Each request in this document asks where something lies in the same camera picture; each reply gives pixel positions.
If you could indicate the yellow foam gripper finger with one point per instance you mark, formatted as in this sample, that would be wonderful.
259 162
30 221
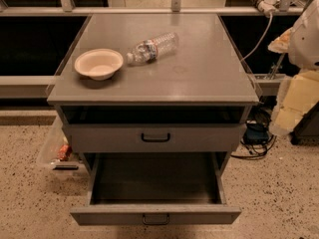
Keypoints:
296 97

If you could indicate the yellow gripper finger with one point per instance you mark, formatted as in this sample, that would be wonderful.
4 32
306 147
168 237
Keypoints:
281 44

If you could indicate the grey drawer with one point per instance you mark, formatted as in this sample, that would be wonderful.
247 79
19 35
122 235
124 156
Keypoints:
154 137
155 189

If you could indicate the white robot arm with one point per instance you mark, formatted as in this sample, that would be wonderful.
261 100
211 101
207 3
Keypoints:
304 41

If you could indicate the grey drawer cabinet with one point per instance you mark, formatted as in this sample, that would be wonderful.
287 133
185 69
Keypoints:
203 82

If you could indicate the metal diagonal rod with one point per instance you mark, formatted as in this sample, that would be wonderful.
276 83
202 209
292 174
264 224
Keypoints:
273 70

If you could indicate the dark cabinet at right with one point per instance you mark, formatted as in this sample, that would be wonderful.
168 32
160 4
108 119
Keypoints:
308 128

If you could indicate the white power strip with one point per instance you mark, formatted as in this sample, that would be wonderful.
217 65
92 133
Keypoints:
267 7

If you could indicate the clear plastic water bottle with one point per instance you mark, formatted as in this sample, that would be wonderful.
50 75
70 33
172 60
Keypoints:
153 48

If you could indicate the white paper bowl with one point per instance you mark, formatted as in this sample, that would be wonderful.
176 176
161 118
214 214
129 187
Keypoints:
99 64

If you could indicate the red item in bin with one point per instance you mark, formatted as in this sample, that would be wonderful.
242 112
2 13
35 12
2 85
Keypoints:
64 152

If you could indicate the clear plastic storage bin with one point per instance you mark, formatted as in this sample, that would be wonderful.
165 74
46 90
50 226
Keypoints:
48 159

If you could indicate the blue box with cables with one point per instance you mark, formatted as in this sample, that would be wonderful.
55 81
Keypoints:
257 139

